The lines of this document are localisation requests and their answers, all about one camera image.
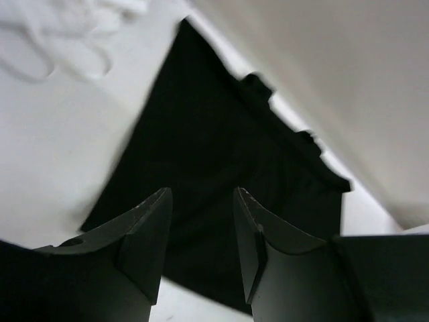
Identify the lower folded white tank top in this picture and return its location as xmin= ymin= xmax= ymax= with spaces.
xmin=1 ymin=1 xmax=150 ymax=83

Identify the black tank top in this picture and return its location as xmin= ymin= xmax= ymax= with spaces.
xmin=81 ymin=19 xmax=351 ymax=314

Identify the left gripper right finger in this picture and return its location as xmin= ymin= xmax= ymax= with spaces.
xmin=234 ymin=188 xmax=428 ymax=321

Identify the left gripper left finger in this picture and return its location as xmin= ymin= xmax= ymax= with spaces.
xmin=1 ymin=188 xmax=172 ymax=321

